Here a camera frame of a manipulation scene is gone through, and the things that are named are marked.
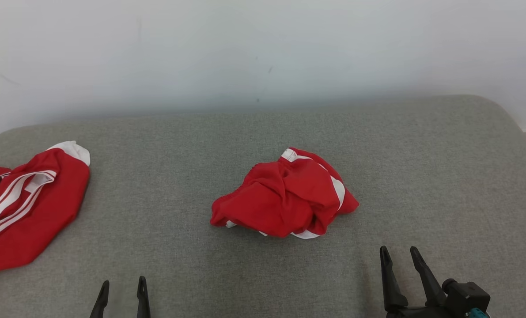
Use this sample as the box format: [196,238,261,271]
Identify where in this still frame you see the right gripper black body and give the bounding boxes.
[386,305,449,318]

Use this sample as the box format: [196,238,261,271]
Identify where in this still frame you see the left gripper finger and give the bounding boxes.
[137,276,151,318]
[90,280,110,318]

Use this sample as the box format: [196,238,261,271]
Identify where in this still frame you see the red shorts with white trim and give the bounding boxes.
[210,148,360,240]

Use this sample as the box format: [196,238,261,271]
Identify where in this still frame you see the grey fabric sofa cushion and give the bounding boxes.
[0,95,526,318]

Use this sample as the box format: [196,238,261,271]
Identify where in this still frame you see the red jersey with white stripes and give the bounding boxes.
[0,141,91,276]

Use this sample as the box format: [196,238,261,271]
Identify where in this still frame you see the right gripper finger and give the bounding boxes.
[380,246,408,312]
[410,246,447,307]

